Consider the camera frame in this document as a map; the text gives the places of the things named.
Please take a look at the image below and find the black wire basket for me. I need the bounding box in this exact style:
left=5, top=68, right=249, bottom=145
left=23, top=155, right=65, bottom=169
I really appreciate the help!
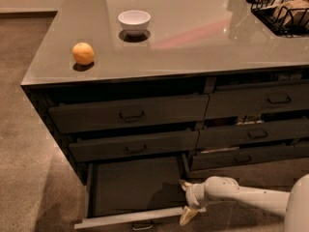
left=249, top=0, right=309, bottom=37

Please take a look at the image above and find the grey kitchen island cabinet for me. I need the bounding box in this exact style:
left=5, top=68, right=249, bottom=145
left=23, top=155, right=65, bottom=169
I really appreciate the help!
left=22, top=0, right=309, bottom=179

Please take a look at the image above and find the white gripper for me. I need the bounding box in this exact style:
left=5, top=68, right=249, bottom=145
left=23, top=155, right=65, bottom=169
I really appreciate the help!
left=179, top=179, right=209, bottom=226

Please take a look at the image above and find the orange fruit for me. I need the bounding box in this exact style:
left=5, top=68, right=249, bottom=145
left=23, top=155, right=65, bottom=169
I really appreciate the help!
left=71, top=43, right=95, bottom=66

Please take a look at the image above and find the grey drawer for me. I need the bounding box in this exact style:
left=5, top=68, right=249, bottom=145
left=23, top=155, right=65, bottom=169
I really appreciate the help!
left=197, top=118, right=309, bottom=149
left=206, top=83, right=309, bottom=119
left=74, top=154, right=202, bottom=232
left=48, top=95, right=209, bottom=133
left=69, top=130, right=199, bottom=162
left=189, top=141, right=309, bottom=171

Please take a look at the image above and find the white ceramic bowl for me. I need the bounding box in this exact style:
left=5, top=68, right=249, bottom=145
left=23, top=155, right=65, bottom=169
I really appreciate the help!
left=118, top=10, right=151, bottom=36

